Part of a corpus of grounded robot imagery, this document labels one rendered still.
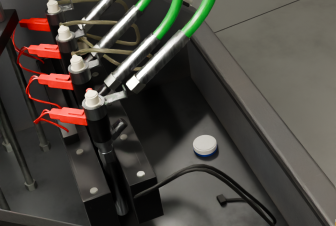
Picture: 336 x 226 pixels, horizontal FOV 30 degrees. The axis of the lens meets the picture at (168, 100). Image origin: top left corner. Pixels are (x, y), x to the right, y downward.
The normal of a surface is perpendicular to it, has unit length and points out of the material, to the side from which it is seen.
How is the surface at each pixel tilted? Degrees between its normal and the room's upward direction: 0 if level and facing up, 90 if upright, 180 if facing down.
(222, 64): 0
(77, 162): 0
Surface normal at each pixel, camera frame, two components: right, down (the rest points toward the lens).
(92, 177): -0.13, -0.76
